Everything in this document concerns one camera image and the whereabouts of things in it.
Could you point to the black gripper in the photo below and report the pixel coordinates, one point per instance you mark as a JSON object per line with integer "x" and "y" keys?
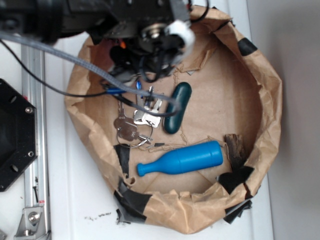
{"x": 156, "y": 34}

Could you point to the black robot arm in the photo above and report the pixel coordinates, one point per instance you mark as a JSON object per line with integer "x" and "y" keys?
{"x": 50, "y": 20}

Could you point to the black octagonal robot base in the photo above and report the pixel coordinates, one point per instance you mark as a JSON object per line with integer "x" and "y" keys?
{"x": 17, "y": 135}

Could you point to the bunch of silver keys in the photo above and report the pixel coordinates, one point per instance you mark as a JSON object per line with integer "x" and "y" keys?
{"x": 127, "y": 127}

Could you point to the blue plastic bowling pin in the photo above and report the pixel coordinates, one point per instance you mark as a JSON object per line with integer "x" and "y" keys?
{"x": 187, "y": 159}

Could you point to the brown paper bag tray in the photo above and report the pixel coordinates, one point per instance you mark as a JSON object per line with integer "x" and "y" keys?
{"x": 235, "y": 90}

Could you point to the brown wood bark piece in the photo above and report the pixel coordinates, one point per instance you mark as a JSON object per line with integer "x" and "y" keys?
{"x": 235, "y": 150}

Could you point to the silver corner bracket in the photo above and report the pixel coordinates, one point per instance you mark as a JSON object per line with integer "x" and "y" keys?
{"x": 32, "y": 224}

